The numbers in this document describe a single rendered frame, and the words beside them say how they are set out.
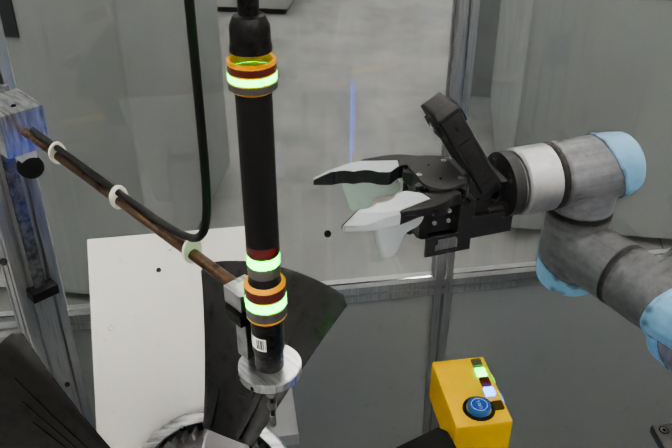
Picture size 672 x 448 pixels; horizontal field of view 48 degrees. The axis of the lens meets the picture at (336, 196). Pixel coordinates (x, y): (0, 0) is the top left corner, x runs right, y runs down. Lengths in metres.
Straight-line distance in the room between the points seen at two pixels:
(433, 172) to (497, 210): 0.09
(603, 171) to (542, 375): 1.25
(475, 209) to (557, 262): 0.14
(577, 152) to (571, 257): 0.12
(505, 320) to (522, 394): 0.27
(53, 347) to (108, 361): 0.35
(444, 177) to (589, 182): 0.17
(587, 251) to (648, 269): 0.07
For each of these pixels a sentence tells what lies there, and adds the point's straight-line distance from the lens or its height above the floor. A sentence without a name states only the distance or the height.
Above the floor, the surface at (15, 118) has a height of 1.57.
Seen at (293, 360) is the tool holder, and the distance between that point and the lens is 0.86.
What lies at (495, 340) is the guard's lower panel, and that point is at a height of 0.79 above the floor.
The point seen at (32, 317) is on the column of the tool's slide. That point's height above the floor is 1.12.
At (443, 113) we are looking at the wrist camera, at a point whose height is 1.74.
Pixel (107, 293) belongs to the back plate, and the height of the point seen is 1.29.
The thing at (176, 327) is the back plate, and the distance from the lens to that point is 1.26.
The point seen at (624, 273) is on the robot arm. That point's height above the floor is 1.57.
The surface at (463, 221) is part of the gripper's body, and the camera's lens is 0.79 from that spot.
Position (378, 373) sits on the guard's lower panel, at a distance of 1.90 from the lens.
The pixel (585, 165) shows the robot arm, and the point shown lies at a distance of 0.85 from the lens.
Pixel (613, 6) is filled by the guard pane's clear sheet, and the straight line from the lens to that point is 1.60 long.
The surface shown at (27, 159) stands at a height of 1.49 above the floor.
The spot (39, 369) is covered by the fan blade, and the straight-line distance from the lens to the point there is 1.01.
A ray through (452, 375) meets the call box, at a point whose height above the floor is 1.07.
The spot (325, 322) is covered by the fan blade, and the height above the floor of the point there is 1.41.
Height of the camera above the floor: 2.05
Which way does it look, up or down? 31 degrees down
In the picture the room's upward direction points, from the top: straight up
